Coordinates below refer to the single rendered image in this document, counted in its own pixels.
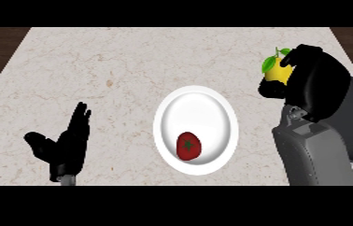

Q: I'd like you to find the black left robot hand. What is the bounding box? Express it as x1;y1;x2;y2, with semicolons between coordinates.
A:
23;101;92;183

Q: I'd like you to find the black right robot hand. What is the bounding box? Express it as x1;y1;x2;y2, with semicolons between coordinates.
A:
256;43;353;123

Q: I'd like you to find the yellow lemon with green leaves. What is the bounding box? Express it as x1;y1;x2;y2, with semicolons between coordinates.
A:
259;47;296;86

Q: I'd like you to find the white oval plate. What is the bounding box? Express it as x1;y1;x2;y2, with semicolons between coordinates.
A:
151;85;239;177

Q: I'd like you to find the red tomato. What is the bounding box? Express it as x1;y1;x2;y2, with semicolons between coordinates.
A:
175;131;202;162

